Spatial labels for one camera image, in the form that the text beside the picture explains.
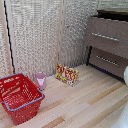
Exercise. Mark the red plastic shopping basket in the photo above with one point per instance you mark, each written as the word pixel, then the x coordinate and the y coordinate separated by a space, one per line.
pixel 20 100

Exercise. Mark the narrow beige woven screen panel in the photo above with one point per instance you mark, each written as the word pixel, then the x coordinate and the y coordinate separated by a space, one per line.
pixel 76 30

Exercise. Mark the wide beige woven screen panel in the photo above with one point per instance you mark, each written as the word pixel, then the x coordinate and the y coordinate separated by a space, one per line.
pixel 35 36

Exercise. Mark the black vertical strip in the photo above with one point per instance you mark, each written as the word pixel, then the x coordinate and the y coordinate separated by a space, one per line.
pixel 9 40

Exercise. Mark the yellow red patterned box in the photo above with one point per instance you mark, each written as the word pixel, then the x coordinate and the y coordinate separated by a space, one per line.
pixel 67 75

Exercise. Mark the wooden screen post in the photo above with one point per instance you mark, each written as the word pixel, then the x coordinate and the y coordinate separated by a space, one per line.
pixel 60 33

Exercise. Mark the dark brown drawer cabinet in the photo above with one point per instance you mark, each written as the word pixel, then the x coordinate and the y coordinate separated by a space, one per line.
pixel 100 12

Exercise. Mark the pink cup with print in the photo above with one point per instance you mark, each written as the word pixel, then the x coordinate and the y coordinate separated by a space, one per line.
pixel 40 81

